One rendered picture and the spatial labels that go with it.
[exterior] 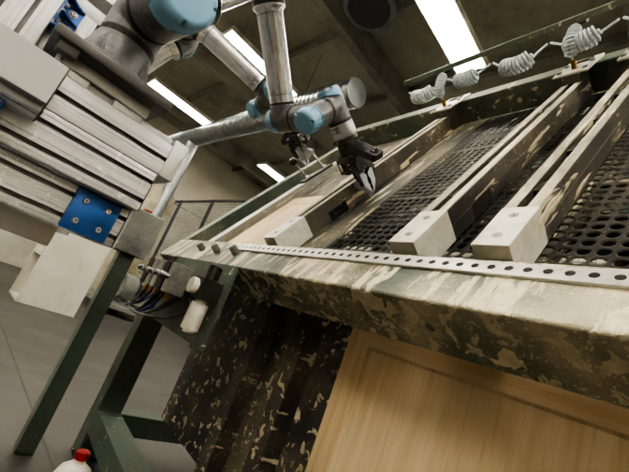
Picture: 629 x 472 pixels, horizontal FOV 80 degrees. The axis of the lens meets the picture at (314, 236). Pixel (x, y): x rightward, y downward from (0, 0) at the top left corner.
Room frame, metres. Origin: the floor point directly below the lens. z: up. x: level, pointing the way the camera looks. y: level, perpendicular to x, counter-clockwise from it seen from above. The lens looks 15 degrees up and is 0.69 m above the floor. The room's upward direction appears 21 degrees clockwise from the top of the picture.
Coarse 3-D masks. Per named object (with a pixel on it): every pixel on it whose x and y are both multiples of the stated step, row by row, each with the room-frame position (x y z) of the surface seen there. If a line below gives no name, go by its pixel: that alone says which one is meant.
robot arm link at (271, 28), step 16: (256, 0) 0.88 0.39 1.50; (272, 0) 0.87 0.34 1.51; (272, 16) 0.90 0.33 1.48; (272, 32) 0.92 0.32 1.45; (272, 48) 0.94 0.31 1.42; (272, 64) 0.96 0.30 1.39; (288, 64) 0.98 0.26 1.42; (272, 80) 0.99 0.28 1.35; (288, 80) 0.99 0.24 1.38; (272, 96) 1.01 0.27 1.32; (288, 96) 1.01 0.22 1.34; (272, 112) 1.04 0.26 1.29; (272, 128) 1.08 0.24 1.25; (288, 128) 1.04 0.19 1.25
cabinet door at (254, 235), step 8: (296, 200) 1.52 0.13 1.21; (304, 200) 1.46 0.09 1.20; (312, 200) 1.41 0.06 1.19; (280, 208) 1.53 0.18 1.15; (288, 208) 1.48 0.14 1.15; (296, 208) 1.43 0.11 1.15; (304, 208) 1.38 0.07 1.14; (272, 216) 1.47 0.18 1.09; (280, 216) 1.43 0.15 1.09; (288, 216) 1.38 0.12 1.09; (256, 224) 1.48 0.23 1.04; (264, 224) 1.44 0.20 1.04; (272, 224) 1.39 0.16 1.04; (280, 224) 1.34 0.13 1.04; (248, 232) 1.43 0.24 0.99; (256, 232) 1.39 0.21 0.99; (264, 232) 1.34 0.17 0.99; (232, 240) 1.44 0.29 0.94; (240, 240) 1.40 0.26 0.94; (248, 240) 1.35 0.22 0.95; (256, 240) 1.31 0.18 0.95; (264, 240) 1.27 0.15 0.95
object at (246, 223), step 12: (336, 168) 1.71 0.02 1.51; (312, 180) 1.65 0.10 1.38; (324, 180) 1.69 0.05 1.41; (288, 192) 1.62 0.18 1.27; (300, 192) 1.63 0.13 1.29; (276, 204) 1.58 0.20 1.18; (252, 216) 1.53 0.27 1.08; (264, 216) 1.56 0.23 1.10; (228, 228) 1.54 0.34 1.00; (240, 228) 1.51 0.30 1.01; (216, 240) 1.47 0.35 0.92; (228, 240) 1.50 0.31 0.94
